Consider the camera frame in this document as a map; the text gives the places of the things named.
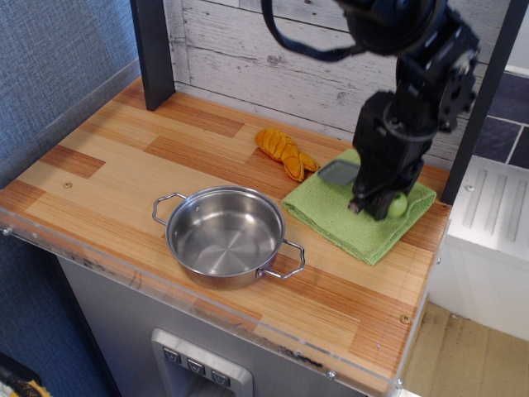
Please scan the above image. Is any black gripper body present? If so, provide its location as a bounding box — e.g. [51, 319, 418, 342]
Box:
[353, 91, 435, 203]

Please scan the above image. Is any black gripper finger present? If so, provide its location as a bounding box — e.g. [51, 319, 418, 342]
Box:
[369, 191, 393, 221]
[348, 195, 369, 215]

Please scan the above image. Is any green spatula with grey blade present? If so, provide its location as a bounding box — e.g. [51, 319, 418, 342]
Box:
[317, 160, 409, 220]

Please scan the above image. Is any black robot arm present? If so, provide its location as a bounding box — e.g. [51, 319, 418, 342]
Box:
[339, 1, 479, 220]

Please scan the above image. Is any silver steel pot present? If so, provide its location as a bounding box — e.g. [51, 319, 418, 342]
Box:
[152, 186, 306, 289]

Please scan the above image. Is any orange plush croissant toy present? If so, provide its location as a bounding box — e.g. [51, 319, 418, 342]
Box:
[254, 128, 320, 182]

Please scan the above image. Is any white ribbed appliance top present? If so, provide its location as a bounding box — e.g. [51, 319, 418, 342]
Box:
[448, 155, 528, 261]

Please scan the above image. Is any silver dispenser button panel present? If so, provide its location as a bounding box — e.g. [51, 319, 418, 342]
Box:
[151, 328, 254, 396]

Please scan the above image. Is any yellow black object bottom left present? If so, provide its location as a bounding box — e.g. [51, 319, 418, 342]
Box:
[1, 366, 50, 397]

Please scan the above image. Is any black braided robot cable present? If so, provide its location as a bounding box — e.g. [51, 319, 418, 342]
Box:
[260, 0, 367, 63]

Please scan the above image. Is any dark grey right post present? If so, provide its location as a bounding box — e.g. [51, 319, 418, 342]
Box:
[440, 0, 528, 205]

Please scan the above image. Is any dark grey post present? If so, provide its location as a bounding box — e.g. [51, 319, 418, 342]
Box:
[130, 0, 175, 111]
[440, 0, 528, 205]

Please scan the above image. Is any dark grey left post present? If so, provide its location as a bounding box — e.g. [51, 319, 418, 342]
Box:
[130, 0, 175, 111]

